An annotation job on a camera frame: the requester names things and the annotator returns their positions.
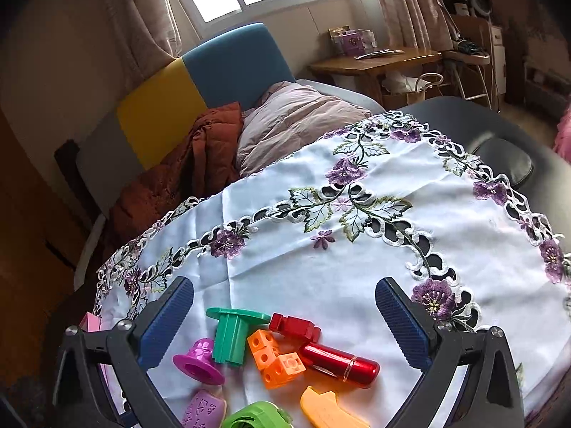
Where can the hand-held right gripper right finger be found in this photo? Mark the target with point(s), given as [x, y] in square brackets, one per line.
[401, 325]

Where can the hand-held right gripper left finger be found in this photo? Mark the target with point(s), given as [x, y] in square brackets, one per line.
[165, 325]

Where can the purple bell-shaped plastic toy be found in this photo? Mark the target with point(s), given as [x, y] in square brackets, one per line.
[196, 361]

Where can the green plastic T-shaped toy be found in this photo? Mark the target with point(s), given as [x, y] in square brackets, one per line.
[232, 334]

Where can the red metallic cylinder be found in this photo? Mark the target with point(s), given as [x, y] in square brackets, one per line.
[339, 363]

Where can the pink plastic box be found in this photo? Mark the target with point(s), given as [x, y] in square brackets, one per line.
[90, 322]

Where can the pink embossed plastic toy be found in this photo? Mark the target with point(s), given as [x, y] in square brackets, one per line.
[203, 410]

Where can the red plastic building block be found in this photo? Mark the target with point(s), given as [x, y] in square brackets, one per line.
[296, 326]

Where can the yellow-orange plastic toy piece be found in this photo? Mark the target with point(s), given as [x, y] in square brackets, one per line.
[330, 410]

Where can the orange plastic cube blocks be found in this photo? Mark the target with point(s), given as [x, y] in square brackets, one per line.
[276, 365]

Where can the green round plastic toy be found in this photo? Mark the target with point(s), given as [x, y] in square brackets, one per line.
[254, 417]

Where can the white embroidered floral tablecloth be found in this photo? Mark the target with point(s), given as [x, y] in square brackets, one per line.
[312, 267]

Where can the rust brown quilt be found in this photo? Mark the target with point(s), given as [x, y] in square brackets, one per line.
[178, 174]

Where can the black leather cushion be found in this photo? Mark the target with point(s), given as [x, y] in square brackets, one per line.
[499, 162]

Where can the blue yellow grey headboard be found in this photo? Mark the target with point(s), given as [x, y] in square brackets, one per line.
[151, 111]

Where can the black padded table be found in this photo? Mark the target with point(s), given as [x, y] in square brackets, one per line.
[446, 111]

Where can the beige pillow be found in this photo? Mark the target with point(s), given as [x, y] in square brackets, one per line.
[290, 120]

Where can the white bag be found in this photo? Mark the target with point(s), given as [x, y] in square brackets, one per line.
[401, 84]

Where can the pink cloth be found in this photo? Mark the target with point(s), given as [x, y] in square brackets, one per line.
[564, 133]

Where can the wooden desk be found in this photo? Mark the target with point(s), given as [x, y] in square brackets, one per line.
[379, 60]

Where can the white folding rack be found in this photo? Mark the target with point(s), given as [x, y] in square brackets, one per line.
[473, 58]

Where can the purple box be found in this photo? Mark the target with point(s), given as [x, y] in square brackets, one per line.
[351, 43]

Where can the clear plastic box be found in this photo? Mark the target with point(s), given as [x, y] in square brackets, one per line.
[369, 39]

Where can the beige curtain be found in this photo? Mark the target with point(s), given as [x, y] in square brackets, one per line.
[406, 4]
[151, 9]

